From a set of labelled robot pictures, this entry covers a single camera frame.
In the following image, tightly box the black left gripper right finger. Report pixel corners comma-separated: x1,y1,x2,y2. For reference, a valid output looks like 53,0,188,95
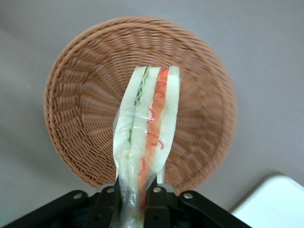
143,184,176,228

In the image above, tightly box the white tray corner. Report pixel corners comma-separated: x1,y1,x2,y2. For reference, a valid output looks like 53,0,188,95
230,174,304,228

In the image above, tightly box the plastic sandwich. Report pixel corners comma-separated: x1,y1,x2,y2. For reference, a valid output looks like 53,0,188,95
113,65,181,228

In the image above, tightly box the round brown wicker basket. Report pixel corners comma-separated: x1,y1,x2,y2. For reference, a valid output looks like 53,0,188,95
44,16,238,196

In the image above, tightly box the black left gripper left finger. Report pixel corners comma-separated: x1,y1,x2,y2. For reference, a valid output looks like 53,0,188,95
80,184,121,228

